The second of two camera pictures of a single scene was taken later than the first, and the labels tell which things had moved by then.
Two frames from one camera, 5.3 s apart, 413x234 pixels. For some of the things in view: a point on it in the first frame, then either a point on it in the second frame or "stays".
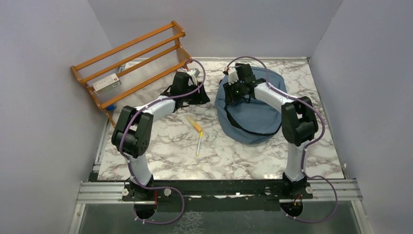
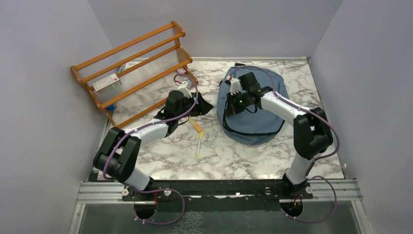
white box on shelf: [106, 84] stays
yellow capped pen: [201, 134] stays
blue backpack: [248, 123] stays
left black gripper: [200, 97] -> [202, 108]
